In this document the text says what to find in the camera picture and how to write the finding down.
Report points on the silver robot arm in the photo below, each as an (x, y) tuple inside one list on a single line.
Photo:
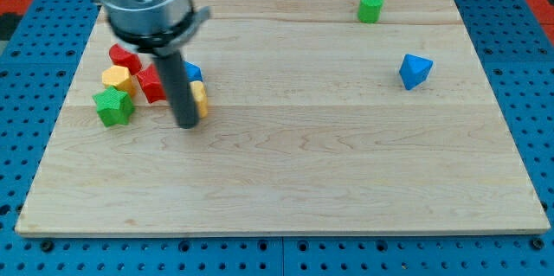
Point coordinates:
[(156, 27)]

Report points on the blue cube block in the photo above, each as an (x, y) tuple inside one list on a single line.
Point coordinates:
[(194, 72)]

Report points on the wooden board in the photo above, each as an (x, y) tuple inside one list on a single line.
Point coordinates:
[(310, 131)]

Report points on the yellow rounded block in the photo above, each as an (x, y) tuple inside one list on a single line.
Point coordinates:
[(200, 97)]

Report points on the black pusher rod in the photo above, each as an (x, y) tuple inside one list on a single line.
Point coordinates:
[(174, 81)]

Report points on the blue triangular block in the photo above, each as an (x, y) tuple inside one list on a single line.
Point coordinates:
[(414, 70)]

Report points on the green cylinder block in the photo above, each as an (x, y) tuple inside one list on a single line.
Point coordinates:
[(369, 10)]

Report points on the green star block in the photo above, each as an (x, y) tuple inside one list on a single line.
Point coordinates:
[(113, 106)]

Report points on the yellow hexagon block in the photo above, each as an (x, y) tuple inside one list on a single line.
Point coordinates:
[(119, 77)]

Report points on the red cylinder block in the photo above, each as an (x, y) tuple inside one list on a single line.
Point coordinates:
[(124, 58)]

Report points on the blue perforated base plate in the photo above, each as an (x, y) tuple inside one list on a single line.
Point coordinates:
[(38, 65)]

